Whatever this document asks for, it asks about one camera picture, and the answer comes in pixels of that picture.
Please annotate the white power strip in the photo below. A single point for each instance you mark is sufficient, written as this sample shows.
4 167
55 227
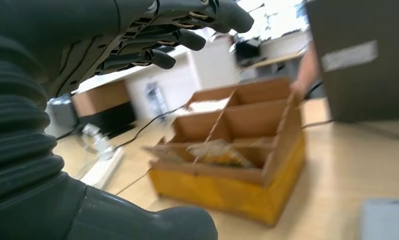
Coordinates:
101 170

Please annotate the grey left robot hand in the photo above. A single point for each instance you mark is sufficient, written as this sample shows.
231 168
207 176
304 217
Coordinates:
70 33

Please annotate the black device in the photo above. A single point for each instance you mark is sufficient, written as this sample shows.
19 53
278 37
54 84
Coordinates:
110 119

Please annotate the grey card reader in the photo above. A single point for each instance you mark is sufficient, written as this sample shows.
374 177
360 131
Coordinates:
388 222

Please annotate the wooden divided box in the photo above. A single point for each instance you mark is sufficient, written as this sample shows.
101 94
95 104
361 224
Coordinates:
226 195

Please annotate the white tissue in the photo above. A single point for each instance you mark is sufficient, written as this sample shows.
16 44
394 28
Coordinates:
207 106

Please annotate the person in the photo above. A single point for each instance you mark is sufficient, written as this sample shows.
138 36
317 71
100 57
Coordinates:
307 69

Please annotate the brown cardboard box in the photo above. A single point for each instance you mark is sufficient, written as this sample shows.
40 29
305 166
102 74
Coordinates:
100 97

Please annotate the clear plug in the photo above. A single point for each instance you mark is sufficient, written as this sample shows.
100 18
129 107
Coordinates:
98 142

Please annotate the grey laptop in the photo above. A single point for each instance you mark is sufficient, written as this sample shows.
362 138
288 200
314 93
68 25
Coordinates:
368 92

